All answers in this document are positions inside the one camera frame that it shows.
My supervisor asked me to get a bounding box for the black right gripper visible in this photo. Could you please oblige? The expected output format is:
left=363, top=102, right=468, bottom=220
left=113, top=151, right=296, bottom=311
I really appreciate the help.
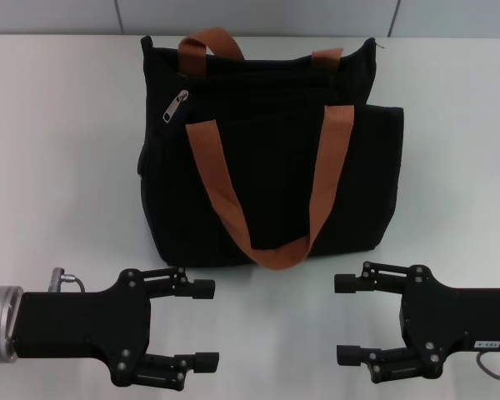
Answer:
left=333, top=261, right=500, bottom=384

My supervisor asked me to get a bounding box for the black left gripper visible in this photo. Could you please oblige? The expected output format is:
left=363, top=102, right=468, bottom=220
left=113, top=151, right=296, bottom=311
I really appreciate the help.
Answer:
left=10, top=267, right=220, bottom=387

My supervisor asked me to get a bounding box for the black bag with orange handles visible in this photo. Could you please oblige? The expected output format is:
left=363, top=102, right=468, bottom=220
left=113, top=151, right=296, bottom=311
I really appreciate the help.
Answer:
left=136, top=27, right=405, bottom=271

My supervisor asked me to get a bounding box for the silver zipper pull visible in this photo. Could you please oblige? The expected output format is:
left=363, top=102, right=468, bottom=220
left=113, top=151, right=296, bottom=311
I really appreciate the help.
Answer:
left=162, top=89, right=190, bottom=124

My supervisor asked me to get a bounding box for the left arm cable with connector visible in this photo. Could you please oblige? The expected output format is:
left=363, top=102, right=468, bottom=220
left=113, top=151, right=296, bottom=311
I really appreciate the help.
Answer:
left=49, top=267, right=87, bottom=295

